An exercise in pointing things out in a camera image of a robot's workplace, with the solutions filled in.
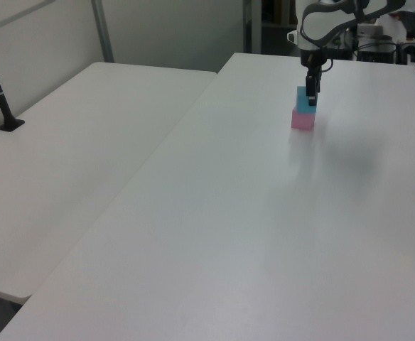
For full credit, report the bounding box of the black electronics box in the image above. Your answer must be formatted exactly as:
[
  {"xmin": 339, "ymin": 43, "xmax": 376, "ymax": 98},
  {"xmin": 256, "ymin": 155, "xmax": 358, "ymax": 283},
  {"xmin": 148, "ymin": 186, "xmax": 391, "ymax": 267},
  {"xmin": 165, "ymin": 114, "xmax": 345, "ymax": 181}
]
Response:
[{"xmin": 356, "ymin": 42, "xmax": 397, "ymax": 65}]

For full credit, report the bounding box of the blue cube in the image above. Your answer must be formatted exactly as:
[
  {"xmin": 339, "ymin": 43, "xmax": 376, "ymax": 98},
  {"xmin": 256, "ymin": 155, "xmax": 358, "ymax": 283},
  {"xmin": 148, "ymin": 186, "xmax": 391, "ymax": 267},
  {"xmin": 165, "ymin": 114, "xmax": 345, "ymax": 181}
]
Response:
[{"xmin": 296, "ymin": 86, "xmax": 318, "ymax": 115}]

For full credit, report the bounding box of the pink cube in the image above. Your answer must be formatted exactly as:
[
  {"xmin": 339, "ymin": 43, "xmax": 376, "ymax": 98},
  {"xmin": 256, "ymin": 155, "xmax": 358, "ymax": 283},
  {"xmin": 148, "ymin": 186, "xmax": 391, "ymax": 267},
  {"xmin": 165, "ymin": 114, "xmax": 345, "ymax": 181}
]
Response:
[{"xmin": 291, "ymin": 107, "xmax": 316, "ymax": 130}]

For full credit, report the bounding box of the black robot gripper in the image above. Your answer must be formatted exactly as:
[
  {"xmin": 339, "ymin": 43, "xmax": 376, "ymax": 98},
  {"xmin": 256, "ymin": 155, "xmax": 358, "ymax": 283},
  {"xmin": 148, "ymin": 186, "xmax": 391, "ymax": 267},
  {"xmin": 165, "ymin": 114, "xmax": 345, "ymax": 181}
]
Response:
[{"xmin": 299, "ymin": 48, "xmax": 328, "ymax": 107}]

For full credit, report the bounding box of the silver grey device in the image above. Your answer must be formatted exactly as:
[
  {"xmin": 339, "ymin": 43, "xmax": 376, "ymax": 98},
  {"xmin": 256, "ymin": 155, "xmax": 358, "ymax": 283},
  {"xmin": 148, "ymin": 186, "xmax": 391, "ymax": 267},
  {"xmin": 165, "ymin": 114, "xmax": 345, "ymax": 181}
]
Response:
[{"xmin": 357, "ymin": 24, "xmax": 385, "ymax": 38}]

